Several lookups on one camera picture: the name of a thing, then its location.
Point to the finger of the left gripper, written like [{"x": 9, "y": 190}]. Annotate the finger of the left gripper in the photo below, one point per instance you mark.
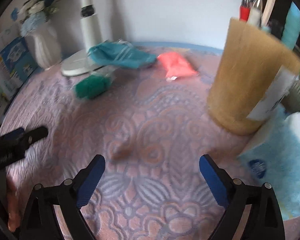
[{"x": 26, "y": 138}]

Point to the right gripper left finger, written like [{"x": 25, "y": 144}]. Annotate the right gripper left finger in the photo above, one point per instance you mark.
[{"x": 40, "y": 220}]

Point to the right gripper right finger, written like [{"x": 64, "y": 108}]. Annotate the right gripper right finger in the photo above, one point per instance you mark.
[{"x": 264, "y": 221}]

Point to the green clay packet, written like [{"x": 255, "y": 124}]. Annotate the green clay packet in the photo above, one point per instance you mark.
[{"x": 92, "y": 86}]

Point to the teal drawstring pouch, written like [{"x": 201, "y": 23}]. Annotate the teal drawstring pouch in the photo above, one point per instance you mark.
[{"x": 121, "y": 54}]

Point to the person left hand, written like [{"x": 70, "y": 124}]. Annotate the person left hand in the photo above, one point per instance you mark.
[{"x": 9, "y": 210}]

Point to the blue tissue pack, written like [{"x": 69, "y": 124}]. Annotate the blue tissue pack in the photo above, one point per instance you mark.
[{"x": 273, "y": 156}]

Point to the white desk lamp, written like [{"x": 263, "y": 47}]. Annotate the white desk lamp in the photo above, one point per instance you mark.
[{"x": 82, "y": 62}]

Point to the white ribbed vase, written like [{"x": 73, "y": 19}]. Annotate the white ribbed vase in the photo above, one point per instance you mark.
[{"x": 47, "y": 49}]

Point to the ribbed beige container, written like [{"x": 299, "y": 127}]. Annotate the ribbed beige container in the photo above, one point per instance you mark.
[{"x": 291, "y": 101}]

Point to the blue artificial flowers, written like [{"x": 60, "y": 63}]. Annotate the blue artificial flowers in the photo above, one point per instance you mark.
[{"x": 32, "y": 14}]

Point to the pink patterned table mat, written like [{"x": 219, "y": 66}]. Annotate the pink patterned table mat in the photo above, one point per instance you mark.
[{"x": 151, "y": 132}]

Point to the wooden pen holder cup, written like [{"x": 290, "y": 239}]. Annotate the wooden pen holder cup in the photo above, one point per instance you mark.
[{"x": 255, "y": 72}]

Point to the wooden stick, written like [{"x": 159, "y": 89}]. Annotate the wooden stick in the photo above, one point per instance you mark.
[{"x": 267, "y": 12}]

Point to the white handled tool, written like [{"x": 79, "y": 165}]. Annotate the white handled tool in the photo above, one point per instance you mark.
[{"x": 255, "y": 13}]

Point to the red handled tool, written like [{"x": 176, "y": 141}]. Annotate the red handled tool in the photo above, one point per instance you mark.
[{"x": 244, "y": 10}]

